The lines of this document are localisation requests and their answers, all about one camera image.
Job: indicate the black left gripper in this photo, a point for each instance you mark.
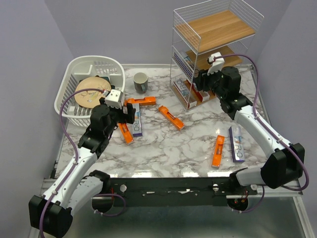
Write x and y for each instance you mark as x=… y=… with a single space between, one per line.
x=127 y=118

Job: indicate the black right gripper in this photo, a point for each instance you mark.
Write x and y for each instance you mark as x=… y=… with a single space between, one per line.
x=203 y=77

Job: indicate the purple silver toothpaste box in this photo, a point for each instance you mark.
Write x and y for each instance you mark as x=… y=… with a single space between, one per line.
x=137 y=127
x=237 y=149
x=186 y=66

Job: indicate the orange toothpaste box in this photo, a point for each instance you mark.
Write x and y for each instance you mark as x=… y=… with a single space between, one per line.
x=126 y=133
x=146 y=101
x=216 y=160
x=171 y=118

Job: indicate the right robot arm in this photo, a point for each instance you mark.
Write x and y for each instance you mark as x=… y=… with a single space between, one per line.
x=284 y=159

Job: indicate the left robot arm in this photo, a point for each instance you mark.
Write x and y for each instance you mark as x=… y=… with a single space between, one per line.
x=52 y=213

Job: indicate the dark green ceramic mug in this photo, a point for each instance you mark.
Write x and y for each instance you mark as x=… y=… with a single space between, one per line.
x=140 y=82

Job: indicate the beige painted plate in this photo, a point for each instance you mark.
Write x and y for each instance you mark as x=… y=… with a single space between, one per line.
x=90 y=99

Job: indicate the white plastic dish basket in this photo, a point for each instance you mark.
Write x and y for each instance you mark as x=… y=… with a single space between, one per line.
x=79 y=69

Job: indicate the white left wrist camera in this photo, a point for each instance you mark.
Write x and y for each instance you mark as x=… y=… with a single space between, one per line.
x=113 y=99

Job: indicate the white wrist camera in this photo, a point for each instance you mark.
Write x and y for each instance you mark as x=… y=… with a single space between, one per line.
x=113 y=99
x=216 y=63

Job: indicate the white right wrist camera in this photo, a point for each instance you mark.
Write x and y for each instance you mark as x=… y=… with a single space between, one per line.
x=216 y=63

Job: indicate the white wire wooden shelf rack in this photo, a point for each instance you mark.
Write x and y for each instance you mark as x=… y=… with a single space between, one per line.
x=199 y=30

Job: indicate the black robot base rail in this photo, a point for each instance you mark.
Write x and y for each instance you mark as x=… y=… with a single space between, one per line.
x=166 y=192

